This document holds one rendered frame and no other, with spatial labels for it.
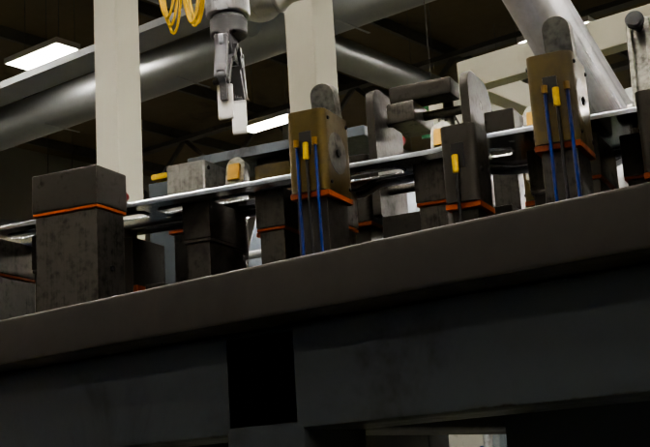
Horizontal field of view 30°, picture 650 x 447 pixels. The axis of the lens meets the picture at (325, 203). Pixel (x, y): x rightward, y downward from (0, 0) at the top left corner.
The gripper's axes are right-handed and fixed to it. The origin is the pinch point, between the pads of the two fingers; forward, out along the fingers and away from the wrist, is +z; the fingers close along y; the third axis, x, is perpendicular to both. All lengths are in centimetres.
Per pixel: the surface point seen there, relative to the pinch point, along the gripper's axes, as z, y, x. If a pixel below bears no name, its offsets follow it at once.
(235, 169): 17.4, 23.1, 5.8
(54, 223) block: 31, 52, -15
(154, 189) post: 12.8, -0.3, -16.7
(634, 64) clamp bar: 12, 38, 73
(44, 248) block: 34, 52, -17
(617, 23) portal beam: -218, -564, 124
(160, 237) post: 22.7, -0.1, -15.8
